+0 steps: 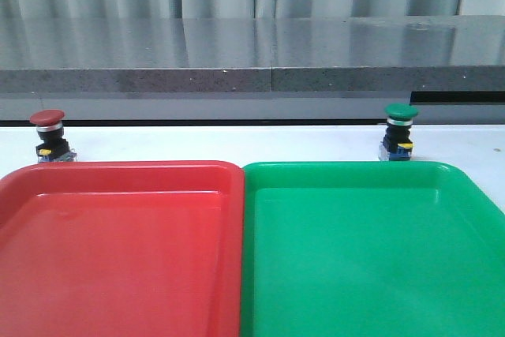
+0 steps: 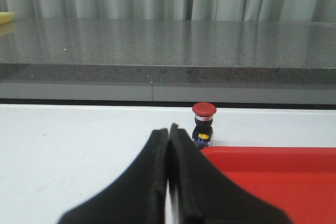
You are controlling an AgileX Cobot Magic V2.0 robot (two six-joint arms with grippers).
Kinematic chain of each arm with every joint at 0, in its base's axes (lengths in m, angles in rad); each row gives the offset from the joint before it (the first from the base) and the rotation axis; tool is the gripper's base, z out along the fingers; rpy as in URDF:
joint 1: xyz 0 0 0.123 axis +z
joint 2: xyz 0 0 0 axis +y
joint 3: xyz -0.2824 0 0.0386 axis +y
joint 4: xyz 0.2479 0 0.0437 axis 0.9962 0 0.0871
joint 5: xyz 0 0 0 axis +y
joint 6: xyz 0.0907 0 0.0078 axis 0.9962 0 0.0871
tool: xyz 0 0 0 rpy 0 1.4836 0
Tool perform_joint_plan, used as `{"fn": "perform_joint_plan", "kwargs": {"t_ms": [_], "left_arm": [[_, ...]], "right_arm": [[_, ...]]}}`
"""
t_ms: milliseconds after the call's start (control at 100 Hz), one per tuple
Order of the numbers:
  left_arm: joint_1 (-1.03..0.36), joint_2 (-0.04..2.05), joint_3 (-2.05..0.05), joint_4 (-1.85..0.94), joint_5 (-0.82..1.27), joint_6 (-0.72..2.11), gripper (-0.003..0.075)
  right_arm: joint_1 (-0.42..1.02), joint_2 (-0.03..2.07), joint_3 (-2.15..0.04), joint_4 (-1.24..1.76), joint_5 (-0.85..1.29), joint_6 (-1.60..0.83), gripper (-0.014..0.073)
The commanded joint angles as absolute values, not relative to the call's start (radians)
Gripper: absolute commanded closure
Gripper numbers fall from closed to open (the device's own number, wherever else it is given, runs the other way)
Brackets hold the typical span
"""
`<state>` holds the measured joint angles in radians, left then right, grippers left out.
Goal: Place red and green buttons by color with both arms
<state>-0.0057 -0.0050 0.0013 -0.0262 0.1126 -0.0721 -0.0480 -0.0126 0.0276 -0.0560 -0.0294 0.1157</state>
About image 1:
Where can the red mushroom push button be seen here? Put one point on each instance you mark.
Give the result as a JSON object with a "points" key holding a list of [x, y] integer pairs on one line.
{"points": [[50, 129]]}

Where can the green plastic tray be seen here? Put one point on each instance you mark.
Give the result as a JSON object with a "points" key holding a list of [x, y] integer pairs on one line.
{"points": [[370, 249]]}

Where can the grey granite counter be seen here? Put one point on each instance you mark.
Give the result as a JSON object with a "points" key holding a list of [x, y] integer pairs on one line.
{"points": [[142, 71]]}

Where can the green mushroom push button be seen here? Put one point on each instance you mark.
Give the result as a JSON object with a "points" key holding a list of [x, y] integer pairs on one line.
{"points": [[396, 144]]}

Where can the red plastic tray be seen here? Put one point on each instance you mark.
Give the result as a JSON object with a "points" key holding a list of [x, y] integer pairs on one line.
{"points": [[122, 249]]}

